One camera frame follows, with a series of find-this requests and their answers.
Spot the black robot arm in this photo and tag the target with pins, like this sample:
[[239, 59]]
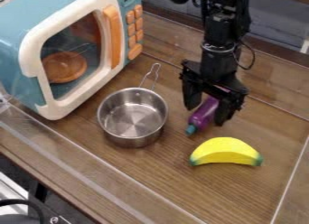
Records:
[[211, 75]]

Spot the purple toy eggplant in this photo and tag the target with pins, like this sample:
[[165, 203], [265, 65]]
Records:
[[202, 116]]

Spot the black device bottom left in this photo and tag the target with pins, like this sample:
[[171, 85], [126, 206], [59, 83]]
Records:
[[32, 211]]

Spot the blue toy microwave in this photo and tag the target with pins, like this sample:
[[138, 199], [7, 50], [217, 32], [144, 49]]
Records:
[[100, 29]]

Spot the yellow toy banana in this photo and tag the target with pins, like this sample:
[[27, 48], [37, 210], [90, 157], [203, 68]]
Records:
[[225, 150]]

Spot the silver pot with handle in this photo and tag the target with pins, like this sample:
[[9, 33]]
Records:
[[132, 113]]

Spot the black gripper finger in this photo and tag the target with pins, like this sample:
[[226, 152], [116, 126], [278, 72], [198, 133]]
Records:
[[227, 107], [191, 92]]

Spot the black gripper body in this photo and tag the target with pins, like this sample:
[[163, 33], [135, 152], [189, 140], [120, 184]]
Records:
[[219, 88]]

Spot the orange plate inside microwave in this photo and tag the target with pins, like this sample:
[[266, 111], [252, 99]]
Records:
[[64, 66]]

